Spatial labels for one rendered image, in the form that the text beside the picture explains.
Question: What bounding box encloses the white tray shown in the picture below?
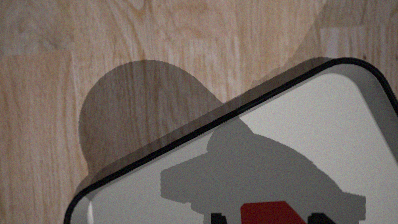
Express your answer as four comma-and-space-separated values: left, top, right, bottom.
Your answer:
63, 57, 398, 224

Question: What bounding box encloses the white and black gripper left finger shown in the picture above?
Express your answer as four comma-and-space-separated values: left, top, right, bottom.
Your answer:
211, 213, 227, 224

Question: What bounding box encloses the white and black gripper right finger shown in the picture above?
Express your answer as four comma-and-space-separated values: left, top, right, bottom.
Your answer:
308, 213, 336, 224

